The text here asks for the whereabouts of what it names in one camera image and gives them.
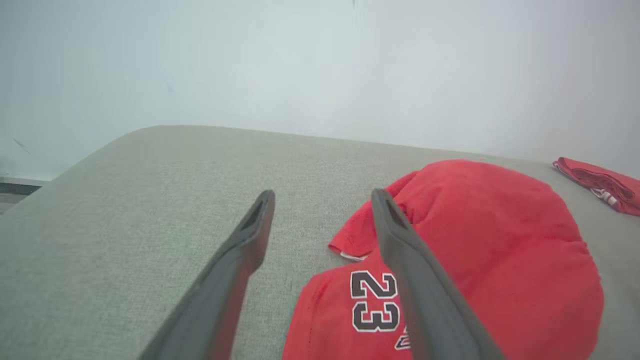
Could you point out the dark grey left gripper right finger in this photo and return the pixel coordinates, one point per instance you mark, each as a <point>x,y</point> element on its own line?
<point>430,310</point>

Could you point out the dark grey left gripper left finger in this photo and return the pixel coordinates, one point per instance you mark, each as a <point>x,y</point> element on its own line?
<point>215,305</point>

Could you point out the red jersey with printed lettering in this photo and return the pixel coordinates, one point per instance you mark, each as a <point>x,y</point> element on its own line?
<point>500,240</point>

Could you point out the plain red white-trimmed garment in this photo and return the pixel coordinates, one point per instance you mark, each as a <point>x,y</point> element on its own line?
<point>605,182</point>

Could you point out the black and white baseboard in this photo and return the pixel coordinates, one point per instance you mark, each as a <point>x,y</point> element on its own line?
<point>17,187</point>

